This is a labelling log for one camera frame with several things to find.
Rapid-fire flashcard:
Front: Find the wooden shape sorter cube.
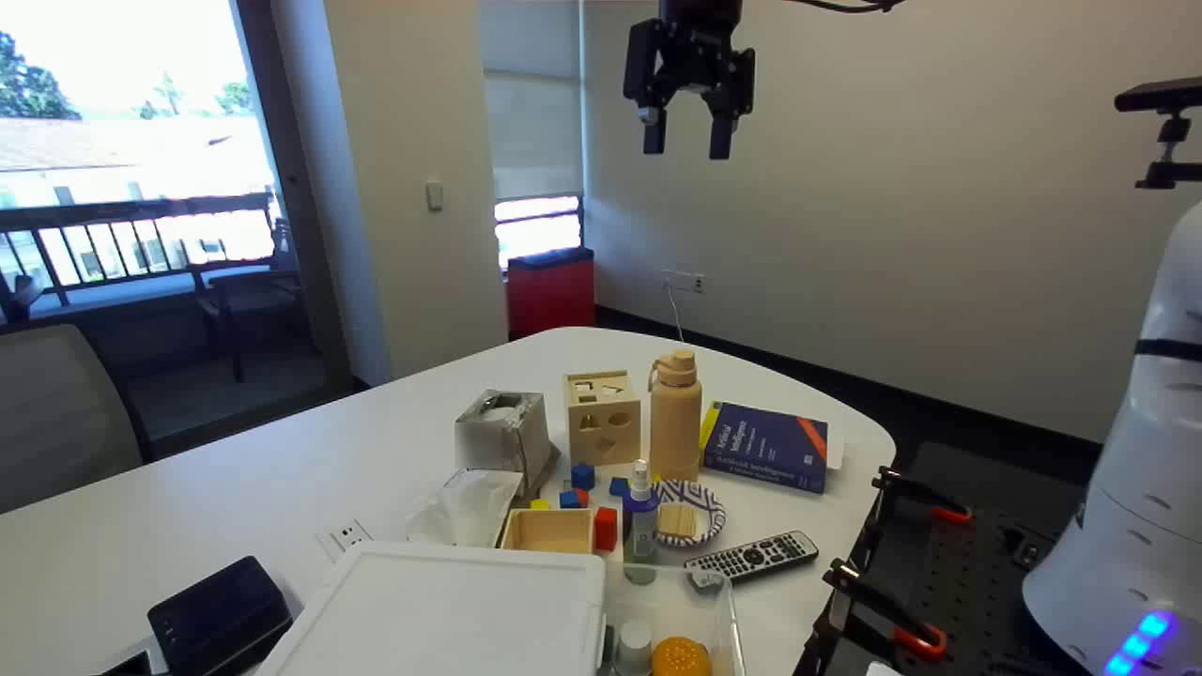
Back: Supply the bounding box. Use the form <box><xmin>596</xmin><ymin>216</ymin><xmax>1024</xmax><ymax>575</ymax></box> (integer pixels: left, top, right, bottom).
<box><xmin>564</xmin><ymin>370</ymin><xmax>641</xmax><ymax>464</ymax></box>

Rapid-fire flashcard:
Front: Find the orange handled clamp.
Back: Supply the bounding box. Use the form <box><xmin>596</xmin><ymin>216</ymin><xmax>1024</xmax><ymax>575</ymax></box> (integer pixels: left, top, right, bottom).
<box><xmin>871</xmin><ymin>464</ymin><xmax>976</xmax><ymax>528</ymax></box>
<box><xmin>820</xmin><ymin>559</ymin><xmax>950</xmax><ymax>663</ymax></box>

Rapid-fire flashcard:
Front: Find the grey office chair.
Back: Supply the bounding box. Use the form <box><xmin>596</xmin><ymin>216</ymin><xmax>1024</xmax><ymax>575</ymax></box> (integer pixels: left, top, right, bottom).
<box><xmin>0</xmin><ymin>321</ymin><xmax>144</xmax><ymax>512</ymax></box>

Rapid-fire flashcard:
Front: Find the black tv remote control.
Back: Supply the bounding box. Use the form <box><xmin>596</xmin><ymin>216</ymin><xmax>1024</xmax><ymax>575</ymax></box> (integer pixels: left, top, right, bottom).
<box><xmin>684</xmin><ymin>528</ymin><xmax>820</xmax><ymax>594</ymax></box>

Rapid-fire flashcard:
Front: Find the blue wooden block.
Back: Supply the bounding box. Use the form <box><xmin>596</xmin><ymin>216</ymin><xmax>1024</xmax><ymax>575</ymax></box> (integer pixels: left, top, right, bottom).
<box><xmin>568</xmin><ymin>460</ymin><xmax>596</xmax><ymax>489</ymax></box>

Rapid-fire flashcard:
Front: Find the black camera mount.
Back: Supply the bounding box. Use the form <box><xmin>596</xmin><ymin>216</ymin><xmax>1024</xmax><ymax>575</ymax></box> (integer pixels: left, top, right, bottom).
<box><xmin>1116</xmin><ymin>75</ymin><xmax>1202</xmax><ymax>189</ymax></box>

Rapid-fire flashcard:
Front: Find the orange perforated ball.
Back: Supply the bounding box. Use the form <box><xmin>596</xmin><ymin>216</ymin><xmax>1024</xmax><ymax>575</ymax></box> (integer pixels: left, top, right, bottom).
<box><xmin>651</xmin><ymin>634</ymin><xmax>712</xmax><ymax>676</ymax></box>

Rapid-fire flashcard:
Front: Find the tan plastic bottle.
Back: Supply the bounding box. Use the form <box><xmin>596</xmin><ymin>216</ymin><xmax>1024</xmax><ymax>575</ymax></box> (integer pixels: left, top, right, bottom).
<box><xmin>651</xmin><ymin>348</ymin><xmax>702</xmax><ymax>480</ymax></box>

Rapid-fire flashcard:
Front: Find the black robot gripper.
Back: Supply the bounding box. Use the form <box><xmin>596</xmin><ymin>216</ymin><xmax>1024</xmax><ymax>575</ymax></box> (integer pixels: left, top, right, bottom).
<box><xmin>623</xmin><ymin>0</ymin><xmax>756</xmax><ymax>160</ymax></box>

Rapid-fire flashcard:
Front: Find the small wooden tray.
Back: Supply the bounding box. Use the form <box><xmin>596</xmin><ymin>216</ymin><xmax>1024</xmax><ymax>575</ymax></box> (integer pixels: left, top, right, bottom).
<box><xmin>498</xmin><ymin>507</ymin><xmax>593</xmax><ymax>553</ymax></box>

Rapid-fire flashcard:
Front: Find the red wooden block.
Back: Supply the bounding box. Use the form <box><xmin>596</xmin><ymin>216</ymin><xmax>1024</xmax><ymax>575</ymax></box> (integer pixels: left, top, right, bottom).
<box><xmin>593</xmin><ymin>507</ymin><xmax>621</xmax><ymax>553</ymax></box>

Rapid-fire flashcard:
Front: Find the white plastic box lid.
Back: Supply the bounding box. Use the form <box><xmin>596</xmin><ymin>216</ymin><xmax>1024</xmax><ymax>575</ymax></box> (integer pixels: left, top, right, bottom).
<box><xmin>256</xmin><ymin>542</ymin><xmax>603</xmax><ymax>676</ymax></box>

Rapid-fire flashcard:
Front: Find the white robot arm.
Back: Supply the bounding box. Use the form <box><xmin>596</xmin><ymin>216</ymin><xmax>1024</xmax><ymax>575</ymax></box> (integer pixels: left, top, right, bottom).
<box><xmin>623</xmin><ymin>0</ymin><xmax>1202</xmax><ymax>676</ymax></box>

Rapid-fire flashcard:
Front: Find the black rectangular device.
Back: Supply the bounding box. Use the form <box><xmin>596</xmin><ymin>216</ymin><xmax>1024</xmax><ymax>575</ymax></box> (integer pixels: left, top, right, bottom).
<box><xmin>147</xmin><ymin>557</ymin><xmax>294</xmax><ymax>676</ymax></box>

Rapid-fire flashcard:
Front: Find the upper orange handled clamp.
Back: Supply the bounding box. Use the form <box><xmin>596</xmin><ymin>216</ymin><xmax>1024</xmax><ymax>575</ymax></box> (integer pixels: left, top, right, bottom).
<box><xmin>871</xmin><ymin>464</ymin><xmax>976</xmax><ymax>528</ymax></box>

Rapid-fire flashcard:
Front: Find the lower orange handled clamp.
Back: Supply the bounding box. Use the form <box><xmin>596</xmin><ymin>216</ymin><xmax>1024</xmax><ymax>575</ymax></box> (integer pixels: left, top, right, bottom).
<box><xmin>820</xmin><ymin>559</ymin><xmax>950</xmax><ymax>663</ymax></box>

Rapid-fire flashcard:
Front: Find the small blue capped bottle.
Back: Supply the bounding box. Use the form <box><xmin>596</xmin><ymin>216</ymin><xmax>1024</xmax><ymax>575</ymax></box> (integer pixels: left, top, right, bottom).
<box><xmin>623</xmin><ymin>470</ymin><xmax>658</xmax><ymax>563</ymax></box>

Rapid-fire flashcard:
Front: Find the dark blue book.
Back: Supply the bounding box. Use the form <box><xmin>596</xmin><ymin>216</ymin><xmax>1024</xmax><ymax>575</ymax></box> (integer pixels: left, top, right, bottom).
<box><xmin>697</xmin><ymin>400</ymin><xmax>831</xmax><ymax>494</ymax></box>

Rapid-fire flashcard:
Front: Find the black outdoor chair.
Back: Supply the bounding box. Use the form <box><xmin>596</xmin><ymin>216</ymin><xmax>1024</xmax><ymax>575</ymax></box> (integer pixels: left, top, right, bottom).
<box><xmin>186</xmin><ymin>216</ymin><xmax>305</xmax><ymax>378</ymax></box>

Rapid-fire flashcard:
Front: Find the red storage bin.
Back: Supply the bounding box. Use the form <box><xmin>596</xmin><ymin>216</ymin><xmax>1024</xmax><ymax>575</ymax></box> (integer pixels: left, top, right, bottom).
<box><xmin>508</xmin><ymin>249</ymin><xmax>596</xmax><ymax>336</ymax></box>

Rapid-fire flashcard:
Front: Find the clear plastic storage box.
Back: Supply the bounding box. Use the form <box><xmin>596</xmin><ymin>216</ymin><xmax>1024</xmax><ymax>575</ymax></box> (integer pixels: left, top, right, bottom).
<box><xmin>596</xmin><ymin>565</ymin><xmax>745</xmax><ymax>676</ymax></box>

